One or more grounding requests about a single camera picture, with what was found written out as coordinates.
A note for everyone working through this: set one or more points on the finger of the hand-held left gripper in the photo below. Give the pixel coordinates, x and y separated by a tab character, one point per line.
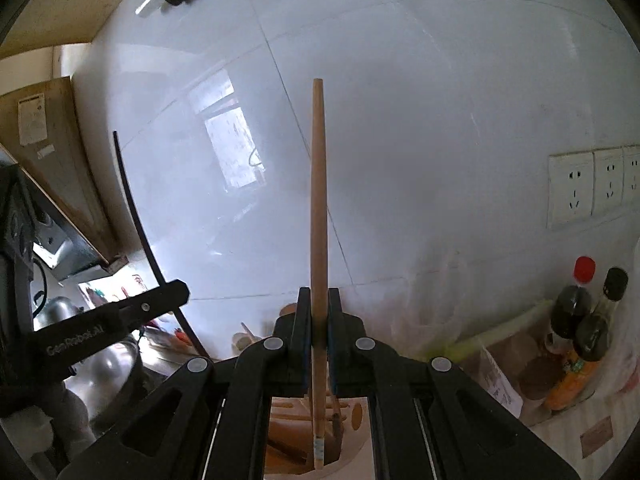
155	305

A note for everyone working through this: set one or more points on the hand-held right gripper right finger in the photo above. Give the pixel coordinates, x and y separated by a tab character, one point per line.
335	320

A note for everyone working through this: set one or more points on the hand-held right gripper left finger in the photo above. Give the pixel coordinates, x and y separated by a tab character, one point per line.
302	320

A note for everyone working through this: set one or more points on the white utensil holder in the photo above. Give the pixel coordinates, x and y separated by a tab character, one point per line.
352	440

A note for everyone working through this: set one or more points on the light wooden chopstick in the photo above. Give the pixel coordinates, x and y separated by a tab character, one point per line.
318	185

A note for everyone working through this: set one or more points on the person's left hand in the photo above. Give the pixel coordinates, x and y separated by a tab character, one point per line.
70	410

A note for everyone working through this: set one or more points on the steel pot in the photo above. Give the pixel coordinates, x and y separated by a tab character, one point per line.
57	312

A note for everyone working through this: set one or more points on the steel range hood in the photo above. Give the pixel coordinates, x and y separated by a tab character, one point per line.
65	255

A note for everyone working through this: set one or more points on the clear plastic bag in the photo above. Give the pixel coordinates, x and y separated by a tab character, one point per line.
435	305

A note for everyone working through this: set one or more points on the brown cardboard box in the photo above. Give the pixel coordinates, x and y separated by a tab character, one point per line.
510	365

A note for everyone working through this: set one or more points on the red cap sauce bottle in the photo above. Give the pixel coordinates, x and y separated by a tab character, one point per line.
570	305

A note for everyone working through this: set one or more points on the orange label sauce bottle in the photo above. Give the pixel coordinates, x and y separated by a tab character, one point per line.
590	340

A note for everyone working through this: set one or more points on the small brown card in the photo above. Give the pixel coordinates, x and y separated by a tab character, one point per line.
597	437

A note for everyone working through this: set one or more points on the white wall socket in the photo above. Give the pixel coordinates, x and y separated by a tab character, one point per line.
570	190
608	180
632	172

